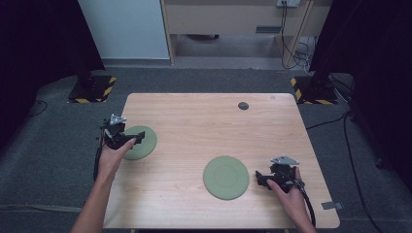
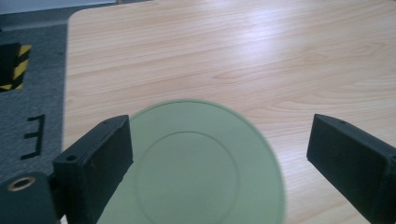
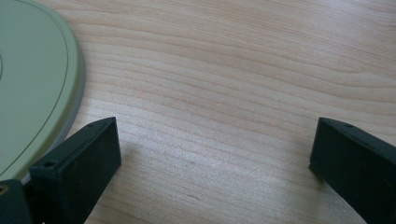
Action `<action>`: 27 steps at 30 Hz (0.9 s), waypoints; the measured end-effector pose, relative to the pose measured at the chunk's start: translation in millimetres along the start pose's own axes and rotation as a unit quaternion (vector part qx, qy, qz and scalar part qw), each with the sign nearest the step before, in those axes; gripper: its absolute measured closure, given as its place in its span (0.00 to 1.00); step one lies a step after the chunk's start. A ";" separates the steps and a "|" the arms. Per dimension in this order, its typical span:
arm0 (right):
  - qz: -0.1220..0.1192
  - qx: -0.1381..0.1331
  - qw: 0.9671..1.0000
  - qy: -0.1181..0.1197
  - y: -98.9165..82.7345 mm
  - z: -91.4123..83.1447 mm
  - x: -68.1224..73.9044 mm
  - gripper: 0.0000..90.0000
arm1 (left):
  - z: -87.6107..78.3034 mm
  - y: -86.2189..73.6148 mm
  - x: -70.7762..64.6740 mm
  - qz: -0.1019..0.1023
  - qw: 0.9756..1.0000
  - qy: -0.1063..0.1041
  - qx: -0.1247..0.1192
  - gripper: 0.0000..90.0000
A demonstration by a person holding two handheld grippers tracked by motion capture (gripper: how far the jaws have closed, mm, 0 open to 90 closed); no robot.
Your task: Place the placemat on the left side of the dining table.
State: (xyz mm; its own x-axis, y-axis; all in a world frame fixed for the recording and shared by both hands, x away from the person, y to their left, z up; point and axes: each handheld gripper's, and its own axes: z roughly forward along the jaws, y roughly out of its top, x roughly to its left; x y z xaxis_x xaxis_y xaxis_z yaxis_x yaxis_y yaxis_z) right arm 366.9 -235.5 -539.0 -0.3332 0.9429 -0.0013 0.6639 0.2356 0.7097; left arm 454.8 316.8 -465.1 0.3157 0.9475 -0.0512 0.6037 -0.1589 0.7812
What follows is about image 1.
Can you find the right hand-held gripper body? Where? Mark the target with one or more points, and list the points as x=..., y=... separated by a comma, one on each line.
x=282, y=174

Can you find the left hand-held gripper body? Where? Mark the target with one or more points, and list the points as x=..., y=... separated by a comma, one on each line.
x=115, y=136

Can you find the green round plate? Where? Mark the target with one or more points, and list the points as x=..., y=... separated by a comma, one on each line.
x=144, y=142
x=226, y=178

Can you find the person's left hand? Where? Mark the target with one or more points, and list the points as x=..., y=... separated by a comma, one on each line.
x=111, y=161

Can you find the person's right hand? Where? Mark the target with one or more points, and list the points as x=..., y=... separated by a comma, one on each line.
x=290, y=200

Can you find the black yellow-striped stand base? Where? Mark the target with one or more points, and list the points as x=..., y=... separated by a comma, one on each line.
x=92, y=90
x=312, y=92

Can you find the grey tape piece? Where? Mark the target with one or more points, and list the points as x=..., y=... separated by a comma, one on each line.
x=332, y=205

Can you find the dark round table grommet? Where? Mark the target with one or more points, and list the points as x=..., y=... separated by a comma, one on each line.
x=243, y=106

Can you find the dark curtain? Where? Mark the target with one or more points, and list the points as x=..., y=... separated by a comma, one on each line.
x=372, y=48
x=39, y=48

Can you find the grey cabinet label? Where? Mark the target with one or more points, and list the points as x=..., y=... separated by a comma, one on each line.
x=268, y=29

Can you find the beige wooden cabinet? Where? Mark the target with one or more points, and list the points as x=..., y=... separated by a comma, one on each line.
x=226, y=19

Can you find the grey wall socket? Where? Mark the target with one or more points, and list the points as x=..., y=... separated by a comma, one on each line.
x=288, y=2

